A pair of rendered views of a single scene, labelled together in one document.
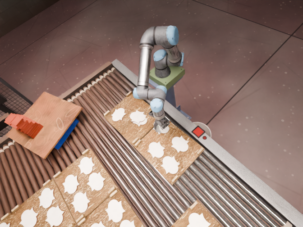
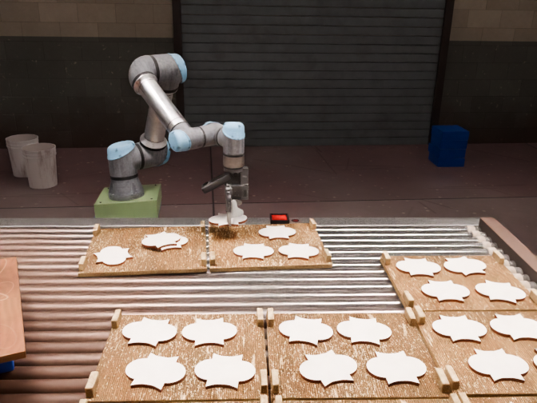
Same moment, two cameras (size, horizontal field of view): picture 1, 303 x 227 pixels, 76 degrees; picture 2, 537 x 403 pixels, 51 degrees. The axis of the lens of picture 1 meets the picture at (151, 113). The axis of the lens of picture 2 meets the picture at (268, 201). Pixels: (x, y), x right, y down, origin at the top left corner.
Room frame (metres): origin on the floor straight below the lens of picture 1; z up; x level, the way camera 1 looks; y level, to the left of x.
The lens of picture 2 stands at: (-0.10, 1.68, 1.80)
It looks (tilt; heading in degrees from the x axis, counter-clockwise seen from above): 21 degrees down; 290
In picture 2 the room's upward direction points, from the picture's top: 1 degrees clockwise
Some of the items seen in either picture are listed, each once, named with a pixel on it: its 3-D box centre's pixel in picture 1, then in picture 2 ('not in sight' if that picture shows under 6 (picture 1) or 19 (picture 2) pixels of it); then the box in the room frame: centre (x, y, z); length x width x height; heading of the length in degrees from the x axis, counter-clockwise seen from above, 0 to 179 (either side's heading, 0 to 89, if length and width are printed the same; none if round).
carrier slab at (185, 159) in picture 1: (167, 147); (266, 245); (0.53, -0.03, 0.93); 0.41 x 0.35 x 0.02; 27
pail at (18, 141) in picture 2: not in sight; (24, 155); (4.02, -2.48, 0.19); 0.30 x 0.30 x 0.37
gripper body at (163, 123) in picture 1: (161, 120); (236, 182); (0.66, -0.05, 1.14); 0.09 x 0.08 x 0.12; 26
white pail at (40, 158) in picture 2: not in sight; (41, 165); (3.64, -2.28, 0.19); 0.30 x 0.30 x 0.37
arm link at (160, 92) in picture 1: (157, 94); (212, 134); (0.76, -0.08, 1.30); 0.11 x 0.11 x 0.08; 60
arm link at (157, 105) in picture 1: (157, 107); (232, 138); (0.67, -0.05, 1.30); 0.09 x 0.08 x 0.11; 150
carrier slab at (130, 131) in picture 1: (132, 116); (147, 249); (0.91, 0.16, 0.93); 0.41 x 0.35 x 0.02; 27
